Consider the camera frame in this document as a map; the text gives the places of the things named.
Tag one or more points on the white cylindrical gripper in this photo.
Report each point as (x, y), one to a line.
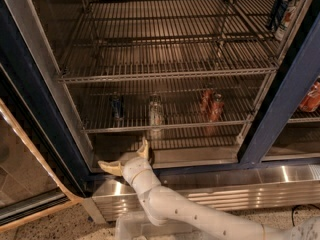
(136, 169)

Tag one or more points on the blue pepsi can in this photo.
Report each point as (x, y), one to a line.
(117, 106)

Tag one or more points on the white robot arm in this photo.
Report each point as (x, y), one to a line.
(161, 203)

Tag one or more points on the glass fridge door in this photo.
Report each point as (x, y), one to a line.
(31, 185)

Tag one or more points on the red soda can rear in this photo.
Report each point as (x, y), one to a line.
(205, 100)

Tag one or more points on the red soda can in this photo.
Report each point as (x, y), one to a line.
(205, 100)
(216, 108)

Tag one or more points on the stainless steel fridge base grille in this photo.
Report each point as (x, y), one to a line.
(224, 190)

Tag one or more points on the dark blue can top shelf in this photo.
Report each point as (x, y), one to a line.
(277, 12)

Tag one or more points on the white can top shelf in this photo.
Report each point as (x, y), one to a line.
(286, 19)

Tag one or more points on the clear glass bottle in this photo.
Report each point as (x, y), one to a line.
(156, 117)

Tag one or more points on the clear plastic bin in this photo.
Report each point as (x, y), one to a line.
(136, 226)

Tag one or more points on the orange packet right compartment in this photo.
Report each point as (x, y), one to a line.
(312, 100)

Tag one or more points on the bottom wire fridge shelf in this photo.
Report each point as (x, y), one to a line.
(181, 110)

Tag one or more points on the wire fridge shelf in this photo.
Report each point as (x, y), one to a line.
(155, 21)
(149, 58)
(181, 110)

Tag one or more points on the middle wire fridge shelf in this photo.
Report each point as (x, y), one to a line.
(149, 58)

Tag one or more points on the upper wire fridge shelf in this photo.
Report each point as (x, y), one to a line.
(155, 21)

